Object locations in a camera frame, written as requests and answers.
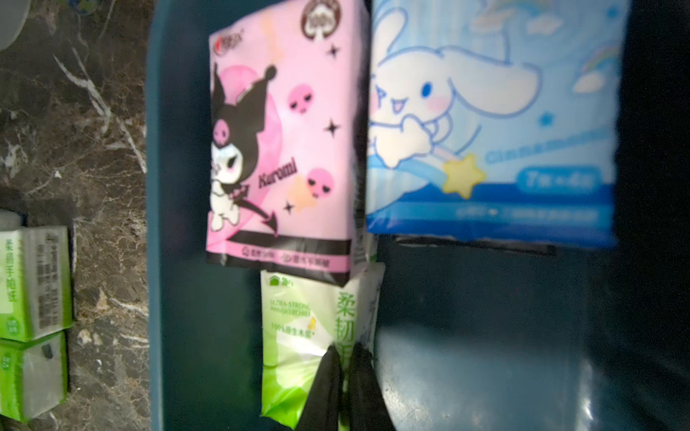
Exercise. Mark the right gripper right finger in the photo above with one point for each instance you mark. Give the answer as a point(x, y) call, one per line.
point(367, 408)

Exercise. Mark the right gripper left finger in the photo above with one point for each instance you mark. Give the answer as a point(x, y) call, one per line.
point(322, 408)

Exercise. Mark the green tissue pack front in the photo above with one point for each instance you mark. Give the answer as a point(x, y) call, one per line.
point(301, 319)

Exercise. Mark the green tissue pack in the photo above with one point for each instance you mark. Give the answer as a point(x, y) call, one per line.
point(34, 376)
point(36, 285)
point(301, 319)

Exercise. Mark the blue Cinnamoroll tissue pack front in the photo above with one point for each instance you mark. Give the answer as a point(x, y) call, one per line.
point(495, 120)

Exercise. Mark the pink Kuromi tissue pack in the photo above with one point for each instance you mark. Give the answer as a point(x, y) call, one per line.
point(287, 132)

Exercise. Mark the teal storage box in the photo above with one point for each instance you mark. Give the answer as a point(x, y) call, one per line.
point(467, 338)

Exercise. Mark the green tissue pack centre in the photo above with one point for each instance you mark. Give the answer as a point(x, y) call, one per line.
point(34, 376)

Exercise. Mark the green tissue pack back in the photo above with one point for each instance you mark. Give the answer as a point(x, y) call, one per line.
point(36, 285)

